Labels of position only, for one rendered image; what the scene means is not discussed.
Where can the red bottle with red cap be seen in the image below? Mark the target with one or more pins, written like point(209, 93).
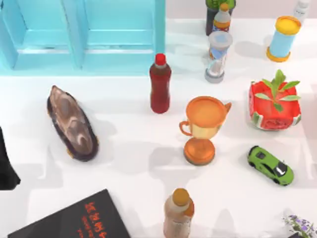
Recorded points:
point(159, 86)

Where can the orange trophy cup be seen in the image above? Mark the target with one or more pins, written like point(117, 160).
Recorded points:
point(201, 124)

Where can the grey hourglass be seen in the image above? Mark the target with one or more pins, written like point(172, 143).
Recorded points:
point(218, 54)

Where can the beige bottle with orange cap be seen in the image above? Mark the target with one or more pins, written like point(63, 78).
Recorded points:
point(178, 215)

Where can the light blue rack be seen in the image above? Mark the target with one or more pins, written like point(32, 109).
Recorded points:
point(81, 34)

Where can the red watermelon plant pot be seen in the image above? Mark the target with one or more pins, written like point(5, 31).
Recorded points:
point(272, 109)

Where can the dark pot with green plant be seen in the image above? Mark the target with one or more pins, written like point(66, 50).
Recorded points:
point(210, 15)

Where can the clear bottle with orange label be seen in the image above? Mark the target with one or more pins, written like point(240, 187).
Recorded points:
point(222, 21)

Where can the green toy car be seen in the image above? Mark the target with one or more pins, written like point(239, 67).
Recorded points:
point(271, 164)

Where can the black book with red lettering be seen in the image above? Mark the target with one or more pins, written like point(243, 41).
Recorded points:
point(74, 218)

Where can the blue and yellow can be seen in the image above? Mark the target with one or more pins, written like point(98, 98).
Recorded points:
point(283, 39)

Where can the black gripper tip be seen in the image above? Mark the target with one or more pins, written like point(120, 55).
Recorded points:
point(6, 168)

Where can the purple flower plant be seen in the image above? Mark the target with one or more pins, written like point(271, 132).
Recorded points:
point(301, 225)

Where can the white bottle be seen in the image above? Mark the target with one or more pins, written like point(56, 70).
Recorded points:
point(301, 8)

